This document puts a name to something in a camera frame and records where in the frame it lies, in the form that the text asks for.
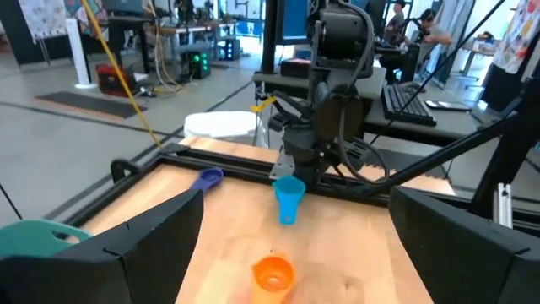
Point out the silver aluminium extrusion piece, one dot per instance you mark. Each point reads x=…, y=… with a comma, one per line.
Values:
x=502, y=207

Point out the black keyboard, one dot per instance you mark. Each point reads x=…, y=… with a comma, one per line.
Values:
x=405, y=103

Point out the black aluminium table frame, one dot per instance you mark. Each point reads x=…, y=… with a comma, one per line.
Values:
x=236, y=166

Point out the red black box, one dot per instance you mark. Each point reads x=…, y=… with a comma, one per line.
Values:
x=110, y=80

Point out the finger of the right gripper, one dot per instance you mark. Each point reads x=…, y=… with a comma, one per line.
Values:
x=295, y=107

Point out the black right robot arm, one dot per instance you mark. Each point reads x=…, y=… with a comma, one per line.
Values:
x=337, y=42

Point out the small yellow tag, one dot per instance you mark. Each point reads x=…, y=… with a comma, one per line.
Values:
x=261, y=104

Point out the orange measuring cup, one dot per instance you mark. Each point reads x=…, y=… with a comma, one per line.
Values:
x=272, y=276

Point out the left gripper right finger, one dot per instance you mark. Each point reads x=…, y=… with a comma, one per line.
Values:
x=464, y=262

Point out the person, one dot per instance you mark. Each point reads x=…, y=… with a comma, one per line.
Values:
x=396, y=21
x=434, y=36

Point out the dark grey desk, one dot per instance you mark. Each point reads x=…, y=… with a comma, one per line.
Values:
x=455, y=126

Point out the black floor mat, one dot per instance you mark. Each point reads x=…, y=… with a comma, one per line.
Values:
x=90, y=103

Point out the computer with green lights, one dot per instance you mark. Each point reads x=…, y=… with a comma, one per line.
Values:
x=198, y=63

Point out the black phone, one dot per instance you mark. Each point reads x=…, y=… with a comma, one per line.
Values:
x=447, y=105

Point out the white post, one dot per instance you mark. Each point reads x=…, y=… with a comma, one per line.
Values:
x=78, y=55

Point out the teal plastic basket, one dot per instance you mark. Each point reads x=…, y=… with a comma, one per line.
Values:
x=29, y=238

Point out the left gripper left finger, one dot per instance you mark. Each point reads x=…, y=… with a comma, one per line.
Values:
x=160, y=253

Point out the silver mounting bracket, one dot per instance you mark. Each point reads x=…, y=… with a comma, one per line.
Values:
x=282, y=166

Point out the dark blue small measuring cup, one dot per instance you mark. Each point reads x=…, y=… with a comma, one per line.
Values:
x=209, y=177

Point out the light blue measuring cup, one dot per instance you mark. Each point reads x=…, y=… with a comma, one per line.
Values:
x=289, y=198

